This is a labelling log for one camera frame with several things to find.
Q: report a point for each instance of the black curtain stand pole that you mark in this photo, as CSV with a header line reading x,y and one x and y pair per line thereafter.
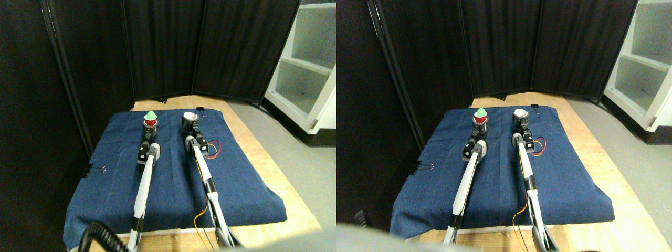
x,y
68,79
397,79

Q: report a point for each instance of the dark blue cloth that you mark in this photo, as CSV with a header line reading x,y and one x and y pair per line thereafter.
x,y
425,194
105,194

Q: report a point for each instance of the green ball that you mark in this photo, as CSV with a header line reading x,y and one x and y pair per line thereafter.
x,y
150,114
480,112

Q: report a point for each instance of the white shelf unit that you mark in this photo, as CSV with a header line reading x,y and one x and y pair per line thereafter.
x,y
302,79
635,84

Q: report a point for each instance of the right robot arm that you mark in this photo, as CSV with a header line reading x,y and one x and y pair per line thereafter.
x,y
202,168
526,163

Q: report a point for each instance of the red cup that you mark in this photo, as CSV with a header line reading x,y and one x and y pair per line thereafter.
x,y
189,115
150,122
521,113
480,120

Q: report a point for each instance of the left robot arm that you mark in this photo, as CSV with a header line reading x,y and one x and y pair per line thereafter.
x,y
144,184
468,184

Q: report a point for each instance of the black curtain stand foot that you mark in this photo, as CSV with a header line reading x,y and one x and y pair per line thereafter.
x,y
500,97
162,100

